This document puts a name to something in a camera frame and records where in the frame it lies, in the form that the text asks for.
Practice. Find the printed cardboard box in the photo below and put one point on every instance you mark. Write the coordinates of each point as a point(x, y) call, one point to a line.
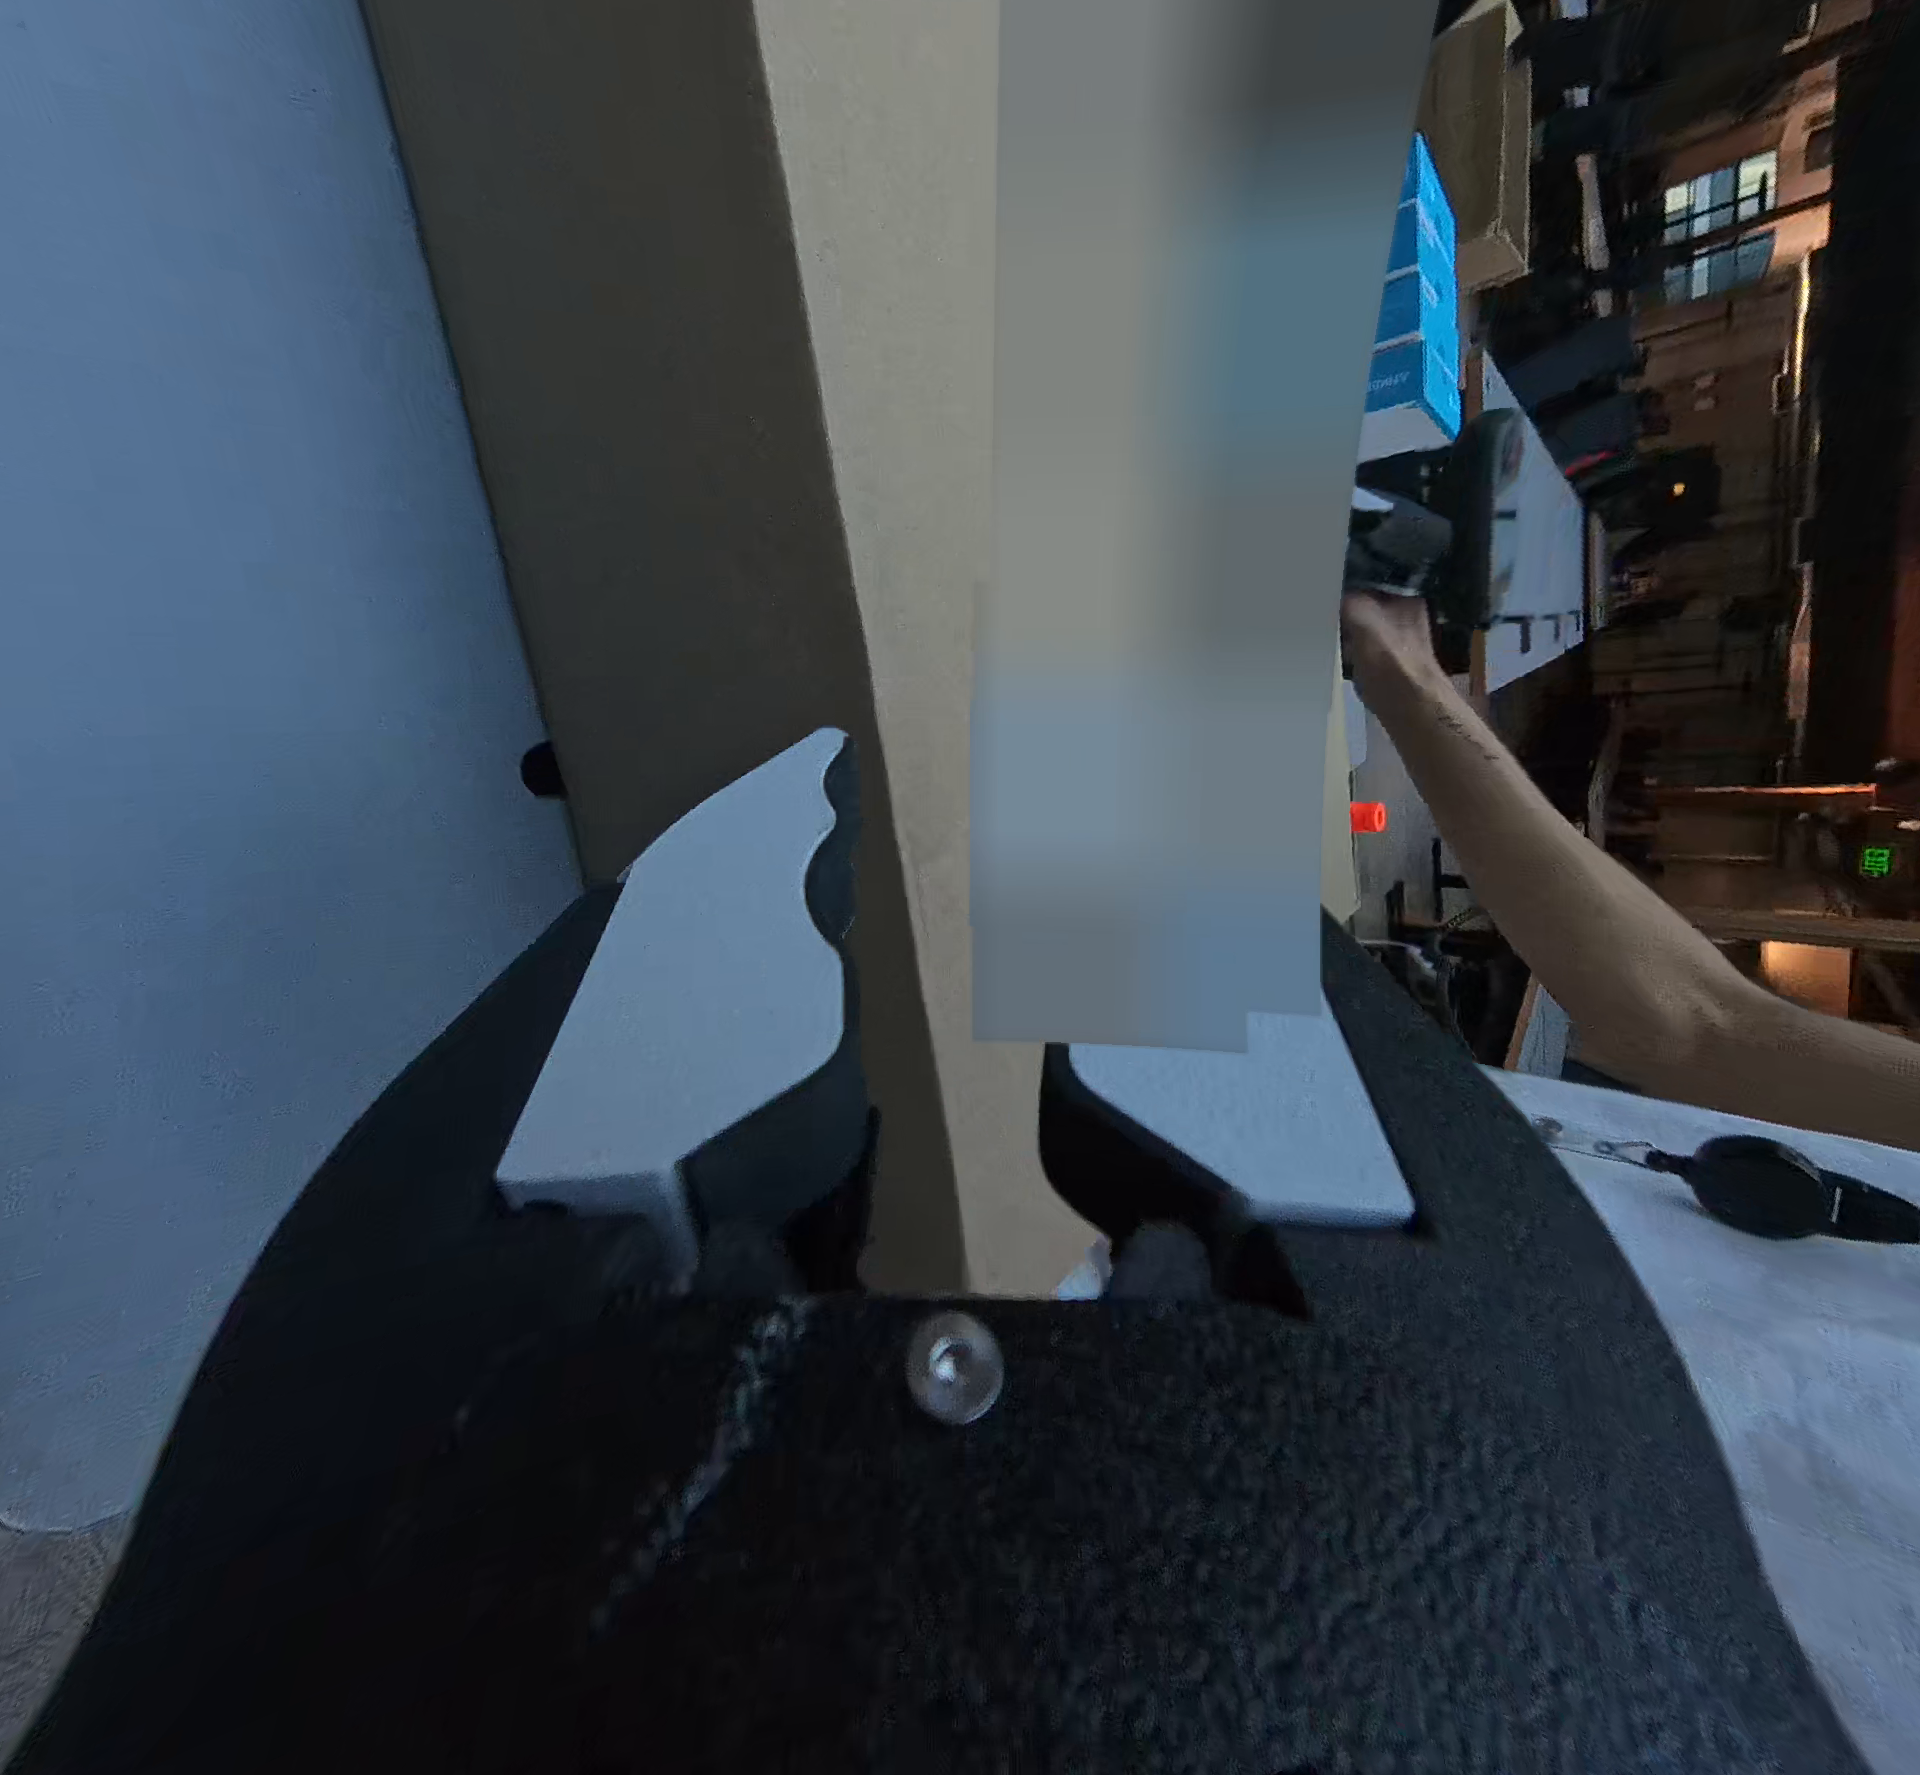
point(675, 455)

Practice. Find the person's right forearm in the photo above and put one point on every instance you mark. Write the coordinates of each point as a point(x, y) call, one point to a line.
point(1575, 907)

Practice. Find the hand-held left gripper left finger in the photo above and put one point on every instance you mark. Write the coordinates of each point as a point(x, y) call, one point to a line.
point(704, 1011)

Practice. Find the blue and white box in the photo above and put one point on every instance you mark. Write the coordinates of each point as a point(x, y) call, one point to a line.
point(1425, 215)
point(1419, 365)

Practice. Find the black-framed window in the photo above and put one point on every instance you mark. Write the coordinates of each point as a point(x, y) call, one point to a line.
point(1719, 223)

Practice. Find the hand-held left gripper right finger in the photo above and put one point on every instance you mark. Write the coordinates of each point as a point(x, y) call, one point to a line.
point(1290, 1131)

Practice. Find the black badge reel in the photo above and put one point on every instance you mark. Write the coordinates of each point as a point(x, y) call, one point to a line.
point(1755, 1183)

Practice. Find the grey desk with orange edge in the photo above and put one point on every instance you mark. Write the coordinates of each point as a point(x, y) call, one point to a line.
point(1530, 531)

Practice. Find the black desk grommet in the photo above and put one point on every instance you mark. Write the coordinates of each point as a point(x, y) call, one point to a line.
point(541, 769)

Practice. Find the green exit sign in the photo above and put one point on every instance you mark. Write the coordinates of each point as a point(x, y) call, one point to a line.
point(1879, 861)

